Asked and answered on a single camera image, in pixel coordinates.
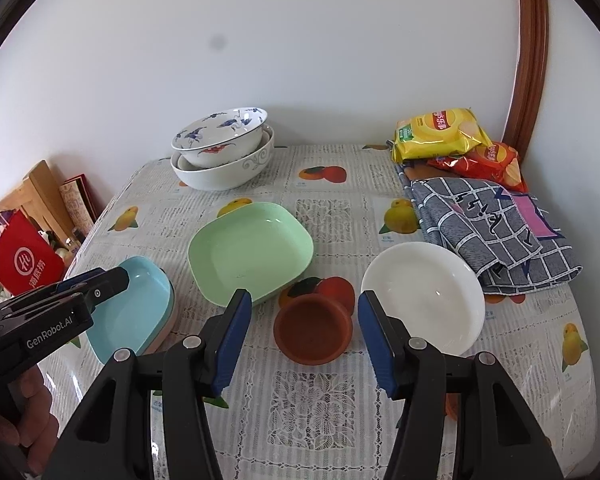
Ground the red framed box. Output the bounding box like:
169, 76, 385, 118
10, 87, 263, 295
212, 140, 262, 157
59, 174, 103, 241

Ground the person's left hand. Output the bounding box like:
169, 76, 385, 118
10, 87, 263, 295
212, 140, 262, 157
0, 365, 61, 468

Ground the wooden chair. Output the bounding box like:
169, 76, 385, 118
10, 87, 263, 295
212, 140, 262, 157
0, 160, 76, 246

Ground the blue patterned porcelain bowl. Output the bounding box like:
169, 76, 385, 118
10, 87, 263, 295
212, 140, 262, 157
171, 107, 269, 169

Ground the red chip bag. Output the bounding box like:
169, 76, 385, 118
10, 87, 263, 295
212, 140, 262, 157
426, 141, 529, 193

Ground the wooden door frame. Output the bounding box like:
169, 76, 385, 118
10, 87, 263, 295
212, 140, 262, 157
502, 0, 551, 156

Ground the fruit print tablecloth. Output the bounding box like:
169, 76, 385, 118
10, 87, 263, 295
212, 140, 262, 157
27, 144, 600, 480

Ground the pink square plate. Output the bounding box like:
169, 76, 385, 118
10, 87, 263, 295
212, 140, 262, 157
140, 285, 177, 356

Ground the green square plate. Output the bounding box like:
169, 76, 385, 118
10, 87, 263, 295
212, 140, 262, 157
188, 202, 315, 307

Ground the yellow chip bag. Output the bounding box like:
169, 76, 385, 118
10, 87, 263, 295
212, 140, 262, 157
391, 108, 493, 163

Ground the grey checked cloth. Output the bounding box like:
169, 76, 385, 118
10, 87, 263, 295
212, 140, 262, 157
395, 160, 584, 296

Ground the red paper bag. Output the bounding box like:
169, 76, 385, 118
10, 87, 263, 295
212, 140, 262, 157
0, 210, 66, 297

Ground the brown clay bowl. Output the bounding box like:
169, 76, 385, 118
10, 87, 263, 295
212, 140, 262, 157
273, 294, 353, 364

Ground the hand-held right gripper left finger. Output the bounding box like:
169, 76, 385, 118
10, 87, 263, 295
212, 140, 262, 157
40, 287, 253, 480

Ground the large white bowl grey pattern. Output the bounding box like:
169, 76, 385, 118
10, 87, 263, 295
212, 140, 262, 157
170, 127, 276, 191

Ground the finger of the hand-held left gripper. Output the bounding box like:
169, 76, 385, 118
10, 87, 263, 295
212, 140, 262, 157
55, 269, 107, 295
82, 266, 131, 313

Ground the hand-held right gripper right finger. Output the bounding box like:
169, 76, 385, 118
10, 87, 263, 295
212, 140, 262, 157
357, 290, 566, 480

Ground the blue square plate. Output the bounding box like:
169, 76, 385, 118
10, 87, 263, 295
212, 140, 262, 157
86, 256, 175, 366

